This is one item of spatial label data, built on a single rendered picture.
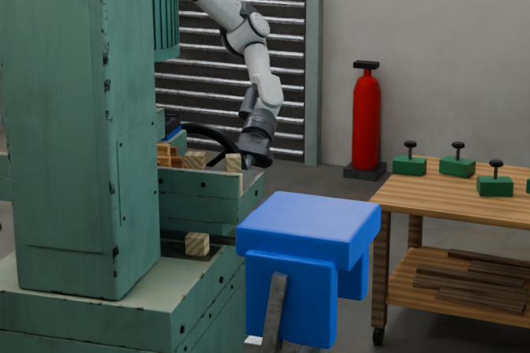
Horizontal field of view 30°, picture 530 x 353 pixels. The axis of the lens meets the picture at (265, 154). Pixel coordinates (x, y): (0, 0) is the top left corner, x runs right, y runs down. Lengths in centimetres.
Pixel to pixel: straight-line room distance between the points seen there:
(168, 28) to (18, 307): 65
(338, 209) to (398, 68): 379
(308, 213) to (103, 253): 66
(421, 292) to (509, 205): 44
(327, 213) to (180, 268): 78
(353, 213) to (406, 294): 211
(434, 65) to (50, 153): 341
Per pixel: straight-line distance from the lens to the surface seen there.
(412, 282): 353
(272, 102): 273
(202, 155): 235
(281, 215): 134
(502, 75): 501
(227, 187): 216
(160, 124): 225
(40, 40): 184
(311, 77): 521
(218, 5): 286
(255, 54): 287
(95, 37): 179
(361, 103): 504
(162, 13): 212
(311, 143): 530
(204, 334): 210
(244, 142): 267
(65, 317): 199
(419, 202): 328
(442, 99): 510
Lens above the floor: 163
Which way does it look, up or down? 17 degrees down
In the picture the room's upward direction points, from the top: straight up
